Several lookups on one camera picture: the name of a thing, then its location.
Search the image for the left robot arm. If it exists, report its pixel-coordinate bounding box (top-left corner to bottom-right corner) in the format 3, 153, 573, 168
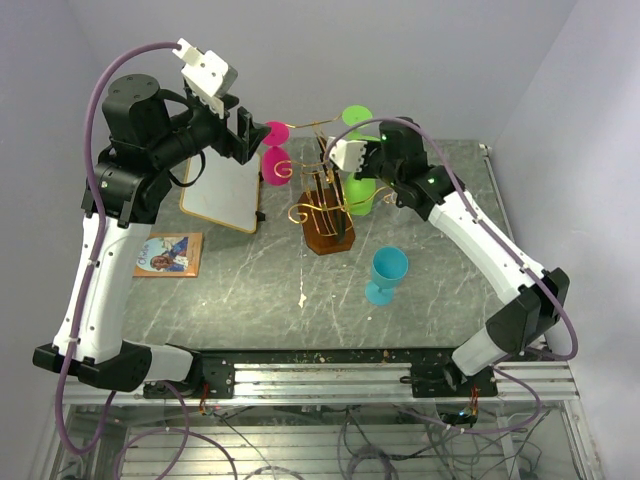
32, 74, 270, 398

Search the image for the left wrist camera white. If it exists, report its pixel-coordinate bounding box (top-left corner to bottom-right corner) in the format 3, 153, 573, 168
172, 38, 238, 120

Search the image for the aluminium rail frame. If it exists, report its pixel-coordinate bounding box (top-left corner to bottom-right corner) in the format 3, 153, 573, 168
43, 350, 603, 479

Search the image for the small whiteboard yellow frame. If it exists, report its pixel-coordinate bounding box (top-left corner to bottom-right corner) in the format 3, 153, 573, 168
179, 148, 261, 234

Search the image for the pink plastic wine glass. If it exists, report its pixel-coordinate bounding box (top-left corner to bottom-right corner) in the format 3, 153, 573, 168
261, 121, 292, 186

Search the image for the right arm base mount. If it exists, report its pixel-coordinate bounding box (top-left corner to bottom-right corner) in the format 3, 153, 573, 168
399, 348, 498, 398

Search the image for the blue plastic wine glass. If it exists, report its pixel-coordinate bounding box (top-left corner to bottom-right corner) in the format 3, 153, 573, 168
365, 246, 409, 306

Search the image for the green wine glass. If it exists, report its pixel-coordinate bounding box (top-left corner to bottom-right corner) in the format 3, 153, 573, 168
341, 104, 379, 141
344, 173, 376, 216

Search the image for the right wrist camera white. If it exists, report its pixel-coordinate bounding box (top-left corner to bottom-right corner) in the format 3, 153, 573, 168
329, 139, 369, 173

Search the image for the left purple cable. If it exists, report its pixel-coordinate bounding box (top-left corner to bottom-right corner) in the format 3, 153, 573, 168
53, 42, 239, 480

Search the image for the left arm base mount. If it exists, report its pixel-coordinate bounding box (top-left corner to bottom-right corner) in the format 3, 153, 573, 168
143, 350, 235, 399

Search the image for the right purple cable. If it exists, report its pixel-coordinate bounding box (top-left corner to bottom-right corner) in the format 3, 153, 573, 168
322, 117, 581, 435

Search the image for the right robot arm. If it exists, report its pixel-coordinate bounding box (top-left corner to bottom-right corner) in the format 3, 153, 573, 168
360, 117, 570, 396

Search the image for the green wine glass front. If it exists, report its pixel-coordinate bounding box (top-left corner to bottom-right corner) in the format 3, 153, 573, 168
344, 173, 376, 216

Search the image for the purple cable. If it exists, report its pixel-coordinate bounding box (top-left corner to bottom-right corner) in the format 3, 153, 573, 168
53, 42, 239, 480
322, 117, 581, 435

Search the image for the framed picture card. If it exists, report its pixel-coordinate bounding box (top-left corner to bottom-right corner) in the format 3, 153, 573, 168
134, 233, 204, 278

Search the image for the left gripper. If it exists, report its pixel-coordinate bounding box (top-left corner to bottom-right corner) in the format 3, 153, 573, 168
150, 92, 272, 170

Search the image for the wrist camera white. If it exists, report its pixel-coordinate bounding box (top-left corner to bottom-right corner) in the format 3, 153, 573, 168
172, 38, 238, 120
329, 139, 369, 173

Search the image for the gold wire glass rack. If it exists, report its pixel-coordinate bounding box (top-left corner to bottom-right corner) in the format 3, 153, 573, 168
284, 113, 393, 255

